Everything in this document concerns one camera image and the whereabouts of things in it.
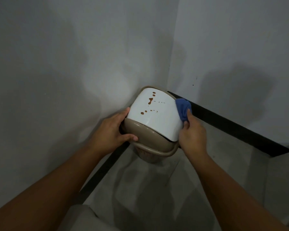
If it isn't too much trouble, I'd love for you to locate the person's left forearm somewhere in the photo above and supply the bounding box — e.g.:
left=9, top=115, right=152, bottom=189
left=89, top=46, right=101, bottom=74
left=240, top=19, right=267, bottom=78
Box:
left=0, top=145, right=106, bottom=231

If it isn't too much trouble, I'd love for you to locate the short black baseboard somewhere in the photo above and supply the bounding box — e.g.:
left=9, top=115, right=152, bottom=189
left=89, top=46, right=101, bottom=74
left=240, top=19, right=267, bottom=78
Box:
left=79, top=127, right=131, bottom=205

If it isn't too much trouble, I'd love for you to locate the person's right hand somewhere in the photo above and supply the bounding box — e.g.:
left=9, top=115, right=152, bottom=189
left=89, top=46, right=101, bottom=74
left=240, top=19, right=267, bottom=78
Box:
left=178, top=109, right=208, bottom=156

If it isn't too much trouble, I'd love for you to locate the beige plastic trash bin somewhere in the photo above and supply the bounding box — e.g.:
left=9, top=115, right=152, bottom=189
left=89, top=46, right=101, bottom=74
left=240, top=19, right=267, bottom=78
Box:
left=119, top=86, right=180, bottom=164

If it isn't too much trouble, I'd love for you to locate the person's left hand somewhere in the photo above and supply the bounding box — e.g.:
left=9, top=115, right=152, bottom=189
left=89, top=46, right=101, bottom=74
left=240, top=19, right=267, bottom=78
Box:
left=90, top=107, right=139, bottom=156

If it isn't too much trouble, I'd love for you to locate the blue cleaning cloth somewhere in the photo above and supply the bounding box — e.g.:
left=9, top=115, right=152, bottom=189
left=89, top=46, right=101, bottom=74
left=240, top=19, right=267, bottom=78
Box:
left=175, top=98, right=193, bottom=123

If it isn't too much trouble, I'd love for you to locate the white swing lid flap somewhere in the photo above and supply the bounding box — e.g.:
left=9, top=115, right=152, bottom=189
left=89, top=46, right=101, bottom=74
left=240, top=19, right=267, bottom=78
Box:
left=126, top=88, right=185, bottom=142

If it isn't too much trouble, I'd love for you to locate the person's right forearm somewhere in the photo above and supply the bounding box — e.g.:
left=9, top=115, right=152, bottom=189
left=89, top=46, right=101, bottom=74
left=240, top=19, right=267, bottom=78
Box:
left=186, top=148, right=288, bottom=231

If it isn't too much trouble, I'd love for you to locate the long black baseboard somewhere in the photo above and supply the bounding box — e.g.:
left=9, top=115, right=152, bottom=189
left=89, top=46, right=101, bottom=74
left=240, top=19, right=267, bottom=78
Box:
left=167, top=91, right=289, bottom=158

